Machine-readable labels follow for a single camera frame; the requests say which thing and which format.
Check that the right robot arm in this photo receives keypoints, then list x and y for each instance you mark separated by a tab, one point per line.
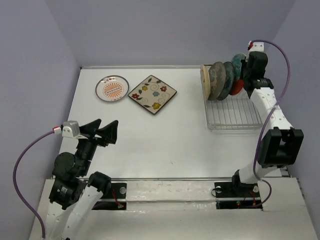
279	142

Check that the square cream flower plate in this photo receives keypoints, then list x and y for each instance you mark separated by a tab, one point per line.
152	94

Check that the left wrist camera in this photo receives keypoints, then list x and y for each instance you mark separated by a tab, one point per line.
69	129

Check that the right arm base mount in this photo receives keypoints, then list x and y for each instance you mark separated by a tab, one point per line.
230	196

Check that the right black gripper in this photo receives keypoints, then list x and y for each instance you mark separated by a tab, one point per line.
245	61

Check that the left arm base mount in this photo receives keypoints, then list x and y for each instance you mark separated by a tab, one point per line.
114	199

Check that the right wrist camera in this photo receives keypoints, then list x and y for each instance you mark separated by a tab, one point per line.
256	46

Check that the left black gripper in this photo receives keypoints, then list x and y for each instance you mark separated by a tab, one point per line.
109	132

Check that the dark blue blossom plate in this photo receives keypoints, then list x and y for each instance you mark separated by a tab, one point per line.
229	80

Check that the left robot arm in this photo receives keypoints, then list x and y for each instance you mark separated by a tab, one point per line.
71	199

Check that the white orange sunburst round plate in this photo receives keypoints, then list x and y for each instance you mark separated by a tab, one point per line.
112	88

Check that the teal and red round plate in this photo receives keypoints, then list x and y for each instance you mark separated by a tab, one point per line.
238	83

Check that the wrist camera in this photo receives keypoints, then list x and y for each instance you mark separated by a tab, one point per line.
69	129
256	46

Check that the metal wire dish rack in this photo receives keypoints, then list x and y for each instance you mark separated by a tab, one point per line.
234	113

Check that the grey deer round plate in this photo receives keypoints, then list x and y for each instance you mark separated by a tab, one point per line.
217	77

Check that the cream bird plate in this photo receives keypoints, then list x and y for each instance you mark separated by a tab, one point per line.
206	81

